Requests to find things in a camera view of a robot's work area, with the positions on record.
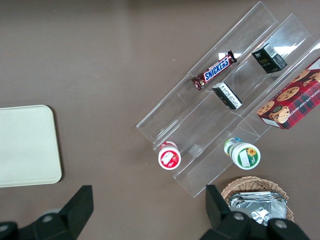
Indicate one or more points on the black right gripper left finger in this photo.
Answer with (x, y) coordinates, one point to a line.
(75, 210)

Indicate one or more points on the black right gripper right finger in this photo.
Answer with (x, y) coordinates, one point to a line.
(217, 212)

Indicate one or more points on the light wicker basket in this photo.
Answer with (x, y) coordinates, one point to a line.
(250, 183)

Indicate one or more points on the cream white plastic tray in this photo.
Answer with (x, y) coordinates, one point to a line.
(27, 146)

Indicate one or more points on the silver foil wrapped packet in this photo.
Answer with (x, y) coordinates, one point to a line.
(260, 205)

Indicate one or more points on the green sunflower yogurt cup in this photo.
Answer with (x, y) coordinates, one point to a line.
(246, 155)

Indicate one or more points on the red strawberry yogurt cup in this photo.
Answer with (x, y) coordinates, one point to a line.
(169, 158)

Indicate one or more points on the clear acrylic tiered display stand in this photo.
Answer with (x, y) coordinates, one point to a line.
(175, 110)

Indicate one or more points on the black box with white label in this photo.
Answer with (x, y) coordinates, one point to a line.
(228, 96)

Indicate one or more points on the red tartan cookie box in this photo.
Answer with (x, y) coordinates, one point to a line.
(292, 100)

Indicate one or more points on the Snickers chocolate bar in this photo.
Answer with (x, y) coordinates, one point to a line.
(215, 70)

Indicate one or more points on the black box with barcode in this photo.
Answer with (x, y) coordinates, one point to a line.
(268, 60)

